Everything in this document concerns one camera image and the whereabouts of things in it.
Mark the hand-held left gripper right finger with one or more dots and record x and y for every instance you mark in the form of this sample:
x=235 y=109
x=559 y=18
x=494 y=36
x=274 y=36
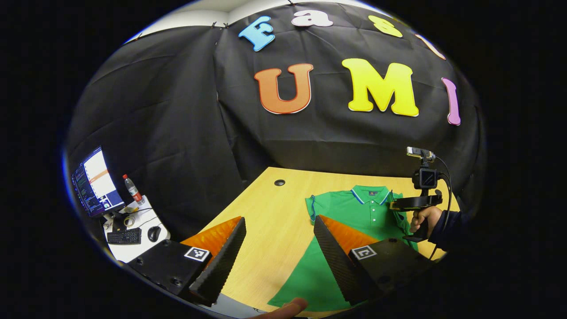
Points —
x=336 y=266

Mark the white side desk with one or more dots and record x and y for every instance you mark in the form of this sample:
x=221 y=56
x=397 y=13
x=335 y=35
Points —
x=133 y=253

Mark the plastic bottle with red label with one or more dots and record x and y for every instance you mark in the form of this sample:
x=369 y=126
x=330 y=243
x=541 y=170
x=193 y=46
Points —
x=133 y=189

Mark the black computer mouse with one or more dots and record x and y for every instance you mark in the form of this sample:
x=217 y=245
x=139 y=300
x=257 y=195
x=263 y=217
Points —
x=154 y=233

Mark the black keyboard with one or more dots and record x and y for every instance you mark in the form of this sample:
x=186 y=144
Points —
x=124 y=236

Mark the tape roll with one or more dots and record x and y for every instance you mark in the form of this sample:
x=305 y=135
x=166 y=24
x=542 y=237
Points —
x=129 y=220

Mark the computer monitor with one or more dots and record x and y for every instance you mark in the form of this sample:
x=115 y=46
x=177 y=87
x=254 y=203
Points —
x=99 y=181

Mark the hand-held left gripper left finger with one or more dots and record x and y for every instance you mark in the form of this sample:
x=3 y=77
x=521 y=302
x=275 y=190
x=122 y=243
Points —
x=221 y=266

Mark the green T-shirt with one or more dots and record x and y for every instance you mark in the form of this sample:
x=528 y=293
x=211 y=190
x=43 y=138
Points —
x=345 y=208

